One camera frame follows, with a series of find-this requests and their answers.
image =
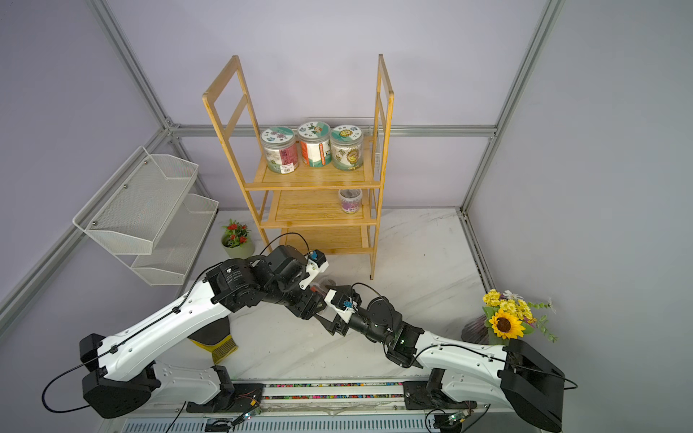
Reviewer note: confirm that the green-lid sunflower seed jar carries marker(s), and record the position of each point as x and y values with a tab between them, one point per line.
347	147

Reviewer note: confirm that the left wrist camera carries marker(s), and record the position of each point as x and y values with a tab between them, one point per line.
317	263

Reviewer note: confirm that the sunflower bouquet in vase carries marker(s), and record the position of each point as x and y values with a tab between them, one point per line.
508	316

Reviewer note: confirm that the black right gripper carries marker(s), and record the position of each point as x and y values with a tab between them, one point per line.
335	327

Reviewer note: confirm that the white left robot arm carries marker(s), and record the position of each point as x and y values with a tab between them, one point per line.
121	374

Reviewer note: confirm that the seed jar with red base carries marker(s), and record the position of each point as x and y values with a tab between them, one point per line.
314	139

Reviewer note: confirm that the small clear seed cup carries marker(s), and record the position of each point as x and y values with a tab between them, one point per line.
326	282
350	200
319	290

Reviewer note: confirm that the black and yellow glove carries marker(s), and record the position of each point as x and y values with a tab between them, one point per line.
215	338

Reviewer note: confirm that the white mesh wall basket rack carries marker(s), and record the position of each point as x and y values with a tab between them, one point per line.
149	218

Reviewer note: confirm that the seed jar with floral lid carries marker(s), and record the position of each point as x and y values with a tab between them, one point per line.
279	145

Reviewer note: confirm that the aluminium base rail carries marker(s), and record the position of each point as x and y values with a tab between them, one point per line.
375	405

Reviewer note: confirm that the bamboo three-tier shelf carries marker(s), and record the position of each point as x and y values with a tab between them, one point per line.
307	200

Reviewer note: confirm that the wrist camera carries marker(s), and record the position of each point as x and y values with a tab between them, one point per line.
343	302
317	263

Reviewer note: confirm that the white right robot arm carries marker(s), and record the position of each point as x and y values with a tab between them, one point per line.
515	376

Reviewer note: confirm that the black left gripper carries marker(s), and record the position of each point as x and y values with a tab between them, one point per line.
307	308

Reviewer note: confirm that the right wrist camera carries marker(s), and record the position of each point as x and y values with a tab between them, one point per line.
343	302

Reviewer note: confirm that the green pot with red flowers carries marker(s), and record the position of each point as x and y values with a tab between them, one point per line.
236	240

